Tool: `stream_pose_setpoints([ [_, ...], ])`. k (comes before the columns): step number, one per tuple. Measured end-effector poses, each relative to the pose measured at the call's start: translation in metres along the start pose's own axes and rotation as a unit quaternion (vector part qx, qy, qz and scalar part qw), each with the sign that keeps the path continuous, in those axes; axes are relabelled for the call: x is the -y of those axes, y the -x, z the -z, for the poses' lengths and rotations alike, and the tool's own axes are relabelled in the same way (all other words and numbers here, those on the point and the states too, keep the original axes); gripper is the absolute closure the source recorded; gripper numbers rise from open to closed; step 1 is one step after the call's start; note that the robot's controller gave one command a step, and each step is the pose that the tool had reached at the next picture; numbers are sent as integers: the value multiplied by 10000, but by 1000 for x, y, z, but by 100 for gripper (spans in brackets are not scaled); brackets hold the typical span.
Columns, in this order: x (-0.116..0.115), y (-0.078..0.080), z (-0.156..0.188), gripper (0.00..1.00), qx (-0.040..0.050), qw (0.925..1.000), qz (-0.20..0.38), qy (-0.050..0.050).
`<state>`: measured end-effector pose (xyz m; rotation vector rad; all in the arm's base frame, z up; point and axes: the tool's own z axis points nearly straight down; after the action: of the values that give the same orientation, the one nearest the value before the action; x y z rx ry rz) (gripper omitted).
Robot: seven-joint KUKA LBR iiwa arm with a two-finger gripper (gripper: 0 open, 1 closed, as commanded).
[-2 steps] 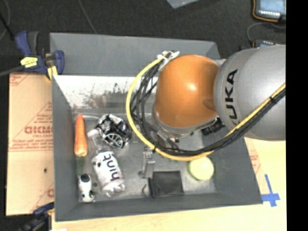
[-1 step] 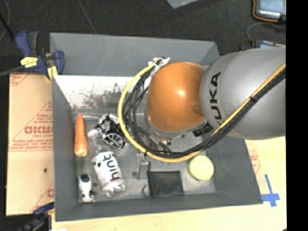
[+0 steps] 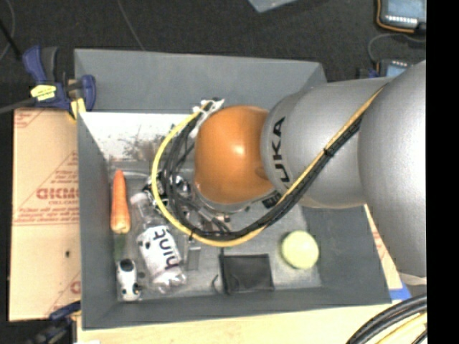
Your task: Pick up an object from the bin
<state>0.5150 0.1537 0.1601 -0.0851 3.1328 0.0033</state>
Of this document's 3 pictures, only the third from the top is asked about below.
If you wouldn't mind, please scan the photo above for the black and white toy cow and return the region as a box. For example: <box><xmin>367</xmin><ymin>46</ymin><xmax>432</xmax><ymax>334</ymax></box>
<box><xmin>115</xmin><ymin>258</ymin><xmax>142</xmax><ymax>302</ymax></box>

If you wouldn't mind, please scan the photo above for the pale grey metal gripper finger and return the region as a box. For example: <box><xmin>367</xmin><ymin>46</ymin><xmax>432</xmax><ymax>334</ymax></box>
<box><xmin>187</xmin><ymin>241</ymin><xmax>202</xmax><ymax>271</ymax></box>

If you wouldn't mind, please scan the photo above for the yellow-green ball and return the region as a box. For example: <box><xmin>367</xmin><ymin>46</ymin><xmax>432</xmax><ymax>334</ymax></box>
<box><xmin>280</xmin><ymin>230</ymin><xmax>321</xmax><ymax>270</ymax></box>

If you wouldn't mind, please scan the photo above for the orange toy carrot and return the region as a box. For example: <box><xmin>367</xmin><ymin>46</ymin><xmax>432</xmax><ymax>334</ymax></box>
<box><xmin>109</xmin><ymin>169</ymin><xmax>131</xmax><ymax>261</ymax></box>

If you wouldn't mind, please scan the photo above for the grey metal bin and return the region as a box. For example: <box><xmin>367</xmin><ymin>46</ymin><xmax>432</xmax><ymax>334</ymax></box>
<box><xmin>73</xmin><ymin>48</ymin><xmax>393</xmax><ymax>330</ymax></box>

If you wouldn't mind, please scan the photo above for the clear plastic bottle, white label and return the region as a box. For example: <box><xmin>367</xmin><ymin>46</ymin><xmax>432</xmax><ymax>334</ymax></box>
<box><xmin>129</xmin><ymin>191</ymin><xmax>188</xmax><ymax>295</ymax></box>

